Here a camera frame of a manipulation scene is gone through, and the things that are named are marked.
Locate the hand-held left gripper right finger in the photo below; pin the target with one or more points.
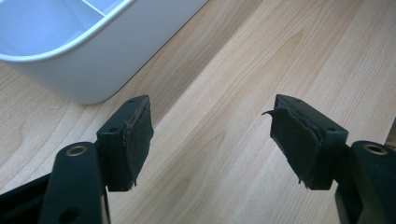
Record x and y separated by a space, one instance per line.
311 146

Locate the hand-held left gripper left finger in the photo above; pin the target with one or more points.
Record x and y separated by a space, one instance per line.
124 146

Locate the white plastic compartment box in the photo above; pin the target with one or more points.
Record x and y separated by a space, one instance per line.
71 46

